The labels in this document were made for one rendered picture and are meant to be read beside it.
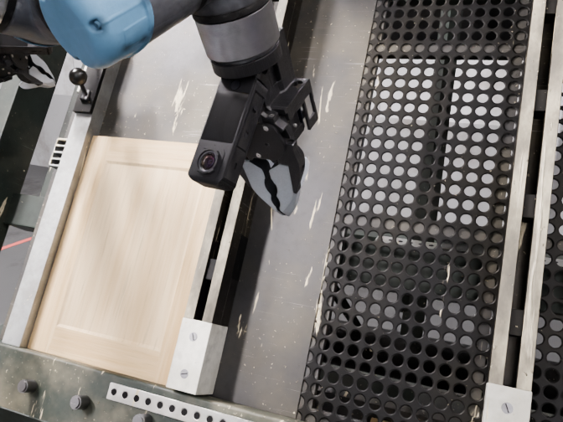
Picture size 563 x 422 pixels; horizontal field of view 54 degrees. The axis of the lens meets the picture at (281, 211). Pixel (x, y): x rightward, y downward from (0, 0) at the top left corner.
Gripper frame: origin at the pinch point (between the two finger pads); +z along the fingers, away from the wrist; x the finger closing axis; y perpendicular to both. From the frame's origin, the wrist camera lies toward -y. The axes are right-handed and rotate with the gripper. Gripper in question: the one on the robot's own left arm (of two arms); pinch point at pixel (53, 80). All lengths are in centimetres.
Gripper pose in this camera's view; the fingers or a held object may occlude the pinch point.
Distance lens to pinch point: 134.8
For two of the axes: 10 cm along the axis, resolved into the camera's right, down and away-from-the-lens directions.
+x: 1.4, 9.3, -3.5
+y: -9.4, 2.4, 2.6
